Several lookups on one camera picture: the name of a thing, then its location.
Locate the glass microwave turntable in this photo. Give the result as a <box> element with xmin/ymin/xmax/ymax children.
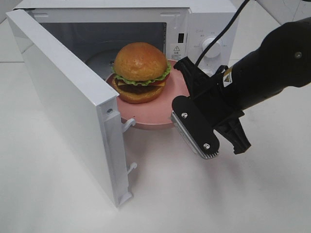
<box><xmin>86</xmin><ymin>49</ymin><xmax>120</xmax><ymax>80</ymax></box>

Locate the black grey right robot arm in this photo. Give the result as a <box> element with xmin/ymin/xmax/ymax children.
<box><xmin>171</xmin><ymin>18</ymin><xmax>311</xmax><ymax>159</ymax></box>

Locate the white microwave door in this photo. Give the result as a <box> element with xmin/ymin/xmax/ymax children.
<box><xmin>7</xmin><ymin>9</ymin><xmax>136</xmax><ymax>206</ymax></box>

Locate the pink round plate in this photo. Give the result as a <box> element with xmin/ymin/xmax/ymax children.
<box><xmin>117</xmin><ymin>60</ymin><xmax>189</xmax><ymax>130</ymax></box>

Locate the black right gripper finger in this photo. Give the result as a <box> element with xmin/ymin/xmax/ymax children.
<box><xmin>171</xmin><ymin>96</ymin><xmax>220</xmax><ymax>159</ymax></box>

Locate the white upper microwave knob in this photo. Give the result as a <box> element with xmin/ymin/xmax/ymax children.
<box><xmin>201</xmin><ymin>36</ymin><xmax>223</xmax><ymax>58</ymax></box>

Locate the white lower microwave knob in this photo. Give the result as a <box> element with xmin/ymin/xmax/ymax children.
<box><xmin>203</xmin><ymin>68</ymin><xmax>214</xmax><ymax>76</ymax></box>

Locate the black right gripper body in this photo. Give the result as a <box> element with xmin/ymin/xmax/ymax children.
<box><xmin>173</xmin><ymin>57</ymin><xmax>251</xmax><ymax>154</ymax></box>

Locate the white microwave knob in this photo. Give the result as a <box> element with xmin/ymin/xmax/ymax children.
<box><xmin>201</xmin><ymin>36</ymin><xmax>223</xmax><ymax>58</ymax></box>
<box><xmin>203</xmin><ymin>68</ymin><xmax>214</xmax><ymax>76</ymax></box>

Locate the burger with lettuce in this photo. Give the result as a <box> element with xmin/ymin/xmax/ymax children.
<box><xmin>110</xmin><ymin>42</ymin><xmax>172</xmax><ymax>104</ymax></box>

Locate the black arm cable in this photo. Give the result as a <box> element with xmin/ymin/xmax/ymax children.
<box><xmin>195</xmin><ymin>0</ymin><xmax>251</xmax><ymax>66</ymax></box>

